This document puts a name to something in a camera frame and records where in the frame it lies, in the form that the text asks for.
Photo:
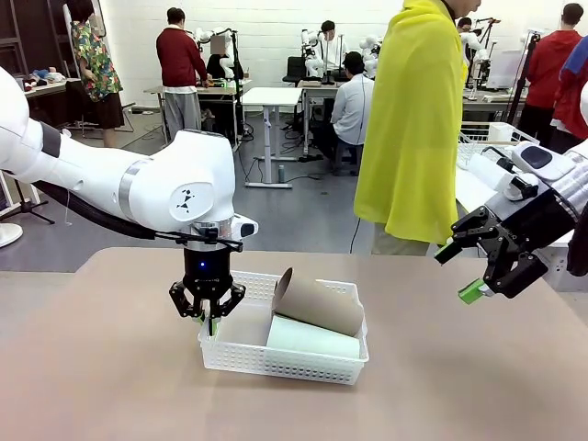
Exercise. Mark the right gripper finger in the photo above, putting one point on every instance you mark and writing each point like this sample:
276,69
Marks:
478,227
514,271

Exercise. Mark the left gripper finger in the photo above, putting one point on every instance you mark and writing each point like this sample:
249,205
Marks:
227,303
186,303

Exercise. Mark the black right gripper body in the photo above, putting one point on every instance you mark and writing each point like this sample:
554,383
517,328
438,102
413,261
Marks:
537,220

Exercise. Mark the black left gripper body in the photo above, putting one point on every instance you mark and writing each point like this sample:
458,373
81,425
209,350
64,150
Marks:
206,271

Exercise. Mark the white perforated plastic basket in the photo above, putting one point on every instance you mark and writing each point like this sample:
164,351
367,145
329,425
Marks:
275,363

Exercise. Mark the brown cup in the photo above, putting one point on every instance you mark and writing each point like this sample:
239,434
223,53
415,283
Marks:
317,303

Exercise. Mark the pale green cup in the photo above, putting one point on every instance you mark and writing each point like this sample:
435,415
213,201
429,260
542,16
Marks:
312,340

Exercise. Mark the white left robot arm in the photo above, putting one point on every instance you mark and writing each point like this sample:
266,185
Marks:
193,174

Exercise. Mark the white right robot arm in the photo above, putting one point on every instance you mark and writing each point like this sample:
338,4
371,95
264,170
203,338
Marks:
565,184

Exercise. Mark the person in yellow poncho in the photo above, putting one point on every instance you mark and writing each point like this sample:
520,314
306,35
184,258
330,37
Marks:
413,138

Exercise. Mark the grey water bottle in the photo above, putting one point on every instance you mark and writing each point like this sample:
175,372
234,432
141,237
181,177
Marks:
281,173

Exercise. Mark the person in red blue jacket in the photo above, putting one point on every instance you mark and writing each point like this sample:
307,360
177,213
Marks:
574,101

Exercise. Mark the grey stool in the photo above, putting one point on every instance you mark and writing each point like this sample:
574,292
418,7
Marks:
345,158

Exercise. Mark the person in red hoodie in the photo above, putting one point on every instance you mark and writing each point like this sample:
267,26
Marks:
549,69

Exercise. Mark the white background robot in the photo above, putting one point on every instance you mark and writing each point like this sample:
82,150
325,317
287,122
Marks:
369,55
222,55
475,55
311,50

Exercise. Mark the seated person in white shirt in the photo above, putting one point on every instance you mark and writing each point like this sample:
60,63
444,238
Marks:
351,105

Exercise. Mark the white standing desk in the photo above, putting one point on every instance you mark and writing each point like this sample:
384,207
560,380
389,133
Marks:
271,98

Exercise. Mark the black tripod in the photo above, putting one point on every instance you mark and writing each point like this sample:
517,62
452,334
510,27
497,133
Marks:
27,204

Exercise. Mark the white fan base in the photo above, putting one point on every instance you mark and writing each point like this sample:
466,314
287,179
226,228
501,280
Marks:
8,235

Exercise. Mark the person in dark red sweater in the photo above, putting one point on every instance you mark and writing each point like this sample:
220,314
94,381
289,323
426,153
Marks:
177,69

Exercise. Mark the black office chair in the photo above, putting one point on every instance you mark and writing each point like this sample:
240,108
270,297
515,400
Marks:
294,69

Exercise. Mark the person in floral shirt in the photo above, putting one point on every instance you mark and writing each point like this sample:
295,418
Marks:
94,69

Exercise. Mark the seated person with black hair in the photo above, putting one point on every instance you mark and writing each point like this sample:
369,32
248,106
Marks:
331,43

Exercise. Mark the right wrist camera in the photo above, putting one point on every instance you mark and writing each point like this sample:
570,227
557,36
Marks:
521,187

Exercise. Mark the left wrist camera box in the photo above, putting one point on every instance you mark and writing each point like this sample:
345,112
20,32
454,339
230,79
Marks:
247,227

